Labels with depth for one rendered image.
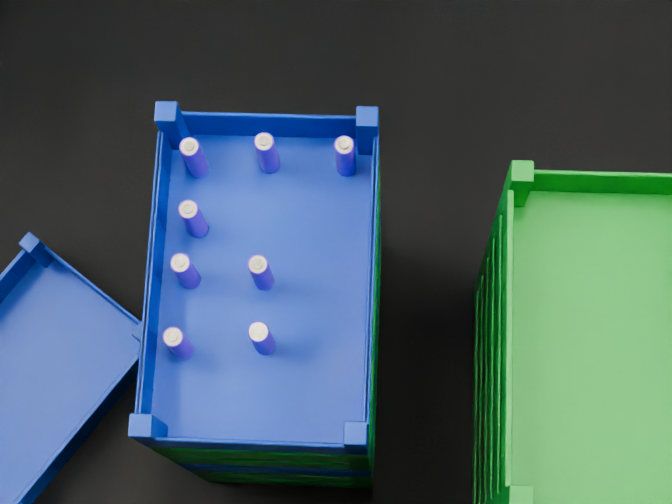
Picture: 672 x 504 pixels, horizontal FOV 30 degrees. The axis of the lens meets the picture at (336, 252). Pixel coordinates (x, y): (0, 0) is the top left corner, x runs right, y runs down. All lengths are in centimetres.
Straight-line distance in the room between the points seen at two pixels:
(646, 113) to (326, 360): 68
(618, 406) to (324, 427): 26
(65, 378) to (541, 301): 67
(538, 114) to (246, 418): 68
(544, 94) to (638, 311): 55
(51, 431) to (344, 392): 55
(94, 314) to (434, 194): 45
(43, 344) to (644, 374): 77
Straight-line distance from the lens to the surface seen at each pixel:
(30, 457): 159
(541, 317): 115
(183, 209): 112
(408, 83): 165
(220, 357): 115
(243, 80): 166
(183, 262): 110
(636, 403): 115
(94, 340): 159
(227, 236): 117
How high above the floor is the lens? 152
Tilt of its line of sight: 75 degrees down
